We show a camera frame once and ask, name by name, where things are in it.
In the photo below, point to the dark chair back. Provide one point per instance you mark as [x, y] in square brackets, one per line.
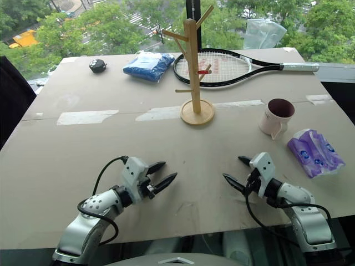
[12, 102]

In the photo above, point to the pink mug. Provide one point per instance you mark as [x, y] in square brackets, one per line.
[273, 122]

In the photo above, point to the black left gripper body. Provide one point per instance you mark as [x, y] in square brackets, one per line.
[147, 189]

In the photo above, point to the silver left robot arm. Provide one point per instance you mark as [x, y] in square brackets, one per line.
[83, 230]

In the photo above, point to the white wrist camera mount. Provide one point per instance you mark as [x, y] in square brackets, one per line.
[133, 171]
[263, 166]

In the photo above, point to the white tape strip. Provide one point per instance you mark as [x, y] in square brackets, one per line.
[319, 99]

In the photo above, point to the yellow truck outside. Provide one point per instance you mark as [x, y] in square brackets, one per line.
[23, 38]

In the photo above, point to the blue cloth in plastic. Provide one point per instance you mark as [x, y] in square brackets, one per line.
[147, 66]

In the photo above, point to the purple tissue pack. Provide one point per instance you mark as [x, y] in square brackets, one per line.
[316, 153]

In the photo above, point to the wooden mug tree stand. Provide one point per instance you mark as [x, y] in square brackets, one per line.
[191, 69]

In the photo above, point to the clear plastic bag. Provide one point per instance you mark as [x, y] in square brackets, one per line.
[262, 33]

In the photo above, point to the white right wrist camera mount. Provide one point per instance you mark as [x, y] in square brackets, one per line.
[263, 166]

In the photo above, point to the small black round object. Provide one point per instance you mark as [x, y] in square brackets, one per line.
[97, 66]

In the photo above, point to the black window frame post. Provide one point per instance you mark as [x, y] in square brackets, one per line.
[190, 11]

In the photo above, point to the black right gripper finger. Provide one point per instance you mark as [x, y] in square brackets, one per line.
[245, 160]
[235, 183]

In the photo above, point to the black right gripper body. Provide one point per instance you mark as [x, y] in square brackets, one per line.
[253, 181]

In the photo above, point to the black white tennis racket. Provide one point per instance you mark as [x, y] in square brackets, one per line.
[299, 66]

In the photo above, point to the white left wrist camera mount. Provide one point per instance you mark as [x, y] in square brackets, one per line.
[133, 171]

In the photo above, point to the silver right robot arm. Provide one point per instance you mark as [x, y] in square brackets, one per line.
[310, 221]

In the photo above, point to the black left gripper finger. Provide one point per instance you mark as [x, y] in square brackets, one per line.
[166, 182]
[156, 167]

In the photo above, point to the grey robot torso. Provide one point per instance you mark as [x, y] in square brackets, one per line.
[172, 260]

